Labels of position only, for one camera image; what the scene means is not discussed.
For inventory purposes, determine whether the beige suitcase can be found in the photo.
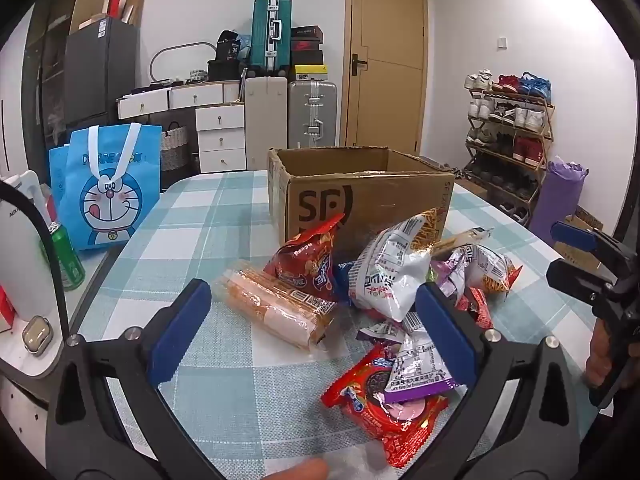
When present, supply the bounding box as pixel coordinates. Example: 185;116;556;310
243;76;289;172

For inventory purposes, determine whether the wooden shoe rack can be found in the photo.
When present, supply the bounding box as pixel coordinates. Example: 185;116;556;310
462;70;556;226

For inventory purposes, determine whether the grey oval hoop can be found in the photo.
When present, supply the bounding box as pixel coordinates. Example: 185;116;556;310
150;42;216;83

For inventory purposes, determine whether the tall cardboard box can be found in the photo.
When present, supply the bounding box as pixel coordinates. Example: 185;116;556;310
122;0;146;26

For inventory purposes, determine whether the white drawer desk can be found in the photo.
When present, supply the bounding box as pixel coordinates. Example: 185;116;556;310
116;81;246;121

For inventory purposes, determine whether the shoe rack with shoes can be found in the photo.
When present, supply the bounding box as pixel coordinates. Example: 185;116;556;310
464;70;553;223

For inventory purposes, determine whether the white drawer unit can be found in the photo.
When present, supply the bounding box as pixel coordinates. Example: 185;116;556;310
195;104;247;173

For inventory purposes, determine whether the gold snack packet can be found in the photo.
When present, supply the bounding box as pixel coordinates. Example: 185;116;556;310
440;227;493;256

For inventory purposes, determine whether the teal suitcase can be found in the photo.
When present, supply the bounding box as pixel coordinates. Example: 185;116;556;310
250;0;293;77

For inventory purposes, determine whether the blue cartoon tote bag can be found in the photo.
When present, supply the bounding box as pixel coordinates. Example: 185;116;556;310
48;122;163;252

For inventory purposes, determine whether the white purple snack bag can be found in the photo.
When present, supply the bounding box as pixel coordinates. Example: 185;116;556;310
432;242;523;311

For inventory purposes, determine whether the brown cardboard box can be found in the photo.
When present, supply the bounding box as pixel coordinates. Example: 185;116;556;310
266;146;456;261

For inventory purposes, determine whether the black paper bag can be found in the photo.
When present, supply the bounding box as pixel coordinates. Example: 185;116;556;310
215;30;241;61

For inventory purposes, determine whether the silver suitcase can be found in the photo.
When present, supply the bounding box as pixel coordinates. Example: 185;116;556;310
287;80;338;150

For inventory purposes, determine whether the blue cookie packet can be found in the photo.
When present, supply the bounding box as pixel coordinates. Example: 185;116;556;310
336;260;358;306

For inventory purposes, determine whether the purple white snack packet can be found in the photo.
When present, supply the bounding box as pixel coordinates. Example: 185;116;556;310
385;310;466;406

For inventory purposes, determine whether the person's left hand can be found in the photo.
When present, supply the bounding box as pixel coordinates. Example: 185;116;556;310
264;459;331;480

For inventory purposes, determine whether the white side table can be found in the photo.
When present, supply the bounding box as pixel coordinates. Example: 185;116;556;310
0;247;123;381

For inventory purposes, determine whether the wooden door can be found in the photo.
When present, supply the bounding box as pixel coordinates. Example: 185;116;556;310
345;0;428;158

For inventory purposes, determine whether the person's right hand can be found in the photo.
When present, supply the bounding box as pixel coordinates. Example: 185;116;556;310
585;319;619;387

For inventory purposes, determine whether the small cardboard box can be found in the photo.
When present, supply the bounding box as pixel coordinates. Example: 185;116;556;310
552;205;608;261

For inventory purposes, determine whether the checked tablecloth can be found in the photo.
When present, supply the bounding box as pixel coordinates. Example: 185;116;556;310
65;170;616;480

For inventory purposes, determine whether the purple yoga mat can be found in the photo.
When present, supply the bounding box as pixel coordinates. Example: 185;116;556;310
528;157;590;248

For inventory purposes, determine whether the red cookie packet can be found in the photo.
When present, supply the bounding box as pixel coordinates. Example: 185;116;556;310
320;342;451;470

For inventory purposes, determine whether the dark glass cabinet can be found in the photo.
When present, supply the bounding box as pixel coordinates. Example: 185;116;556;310
22;0;111;171

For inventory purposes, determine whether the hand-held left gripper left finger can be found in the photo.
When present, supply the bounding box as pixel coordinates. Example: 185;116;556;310
45;278;226;480

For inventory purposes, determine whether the black hat box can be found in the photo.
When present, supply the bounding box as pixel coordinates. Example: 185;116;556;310
207;59;246;82

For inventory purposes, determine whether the small red snack packet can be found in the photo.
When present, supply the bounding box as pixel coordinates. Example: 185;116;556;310
467;287;496;331

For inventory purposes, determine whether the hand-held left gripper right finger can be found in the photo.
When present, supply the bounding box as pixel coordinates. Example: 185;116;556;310
414;282;613;480

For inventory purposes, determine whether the small red box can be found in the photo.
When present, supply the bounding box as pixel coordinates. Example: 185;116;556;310
0;285;16;333

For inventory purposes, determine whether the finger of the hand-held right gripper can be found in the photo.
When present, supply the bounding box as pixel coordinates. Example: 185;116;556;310
546;257;618;306
551;221;633;266

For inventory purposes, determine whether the red chip bag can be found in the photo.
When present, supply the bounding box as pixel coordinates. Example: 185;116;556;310
263;212;348;306

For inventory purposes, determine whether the green can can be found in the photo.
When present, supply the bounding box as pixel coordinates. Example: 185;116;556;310
40;222;86;291

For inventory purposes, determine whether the black cable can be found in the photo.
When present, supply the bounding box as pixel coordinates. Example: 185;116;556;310
0;179;71;346

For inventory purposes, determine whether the small purple snack packet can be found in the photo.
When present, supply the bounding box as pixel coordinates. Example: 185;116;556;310
357;322;406;346

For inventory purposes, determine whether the white wardrobe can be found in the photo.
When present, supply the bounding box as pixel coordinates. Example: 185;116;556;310
0;7;36;181

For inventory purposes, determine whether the beige earbuds case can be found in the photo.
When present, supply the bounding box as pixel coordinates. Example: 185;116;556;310
21;315;49;356

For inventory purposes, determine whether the orange cracker packet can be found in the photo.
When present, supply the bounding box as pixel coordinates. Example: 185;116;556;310
215;259;341;353

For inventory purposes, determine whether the grey refrigerator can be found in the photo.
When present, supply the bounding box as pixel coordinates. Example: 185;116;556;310
64;16;138;126

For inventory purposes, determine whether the wicker basket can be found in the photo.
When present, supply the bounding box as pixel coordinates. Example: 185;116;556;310
160;122;190;173

